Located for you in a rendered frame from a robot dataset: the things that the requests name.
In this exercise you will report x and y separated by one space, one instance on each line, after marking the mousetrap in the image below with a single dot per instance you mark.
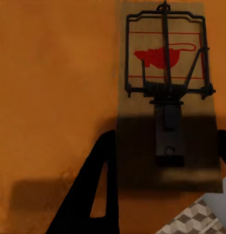
167 137

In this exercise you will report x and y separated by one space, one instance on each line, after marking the cabinet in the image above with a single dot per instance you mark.
59 86

